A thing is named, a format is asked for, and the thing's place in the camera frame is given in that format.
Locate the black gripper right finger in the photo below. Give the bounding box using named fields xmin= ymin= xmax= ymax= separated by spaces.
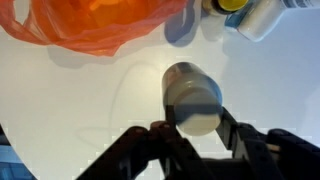
xmin=216 ymin=107 xmax=320 ymax=180

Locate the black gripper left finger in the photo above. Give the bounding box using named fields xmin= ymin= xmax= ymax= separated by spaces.
xmin=76 ymin=104 xmax=214 ymax=180

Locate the white pill bottle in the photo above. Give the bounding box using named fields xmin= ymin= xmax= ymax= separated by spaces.
xmin=161 ymin=61 xmax=224 ymax=137

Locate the tall white cylinder bottle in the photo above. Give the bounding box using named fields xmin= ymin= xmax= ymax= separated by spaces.
xmin=237 ymin=0 xmax=320 ymax=43

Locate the blue and white bottle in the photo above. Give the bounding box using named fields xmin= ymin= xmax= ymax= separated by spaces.
xmin=224 ymin=6 xmax=254 ymax=33

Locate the orange plastic bag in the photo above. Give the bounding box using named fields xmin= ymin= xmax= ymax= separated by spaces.
xmin=0 ymin=0 xmax=189 ymax=57

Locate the yellow cap bottle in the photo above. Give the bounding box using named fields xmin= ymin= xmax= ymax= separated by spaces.
xmin=203 ymin=0 xmax=251 ymax=17

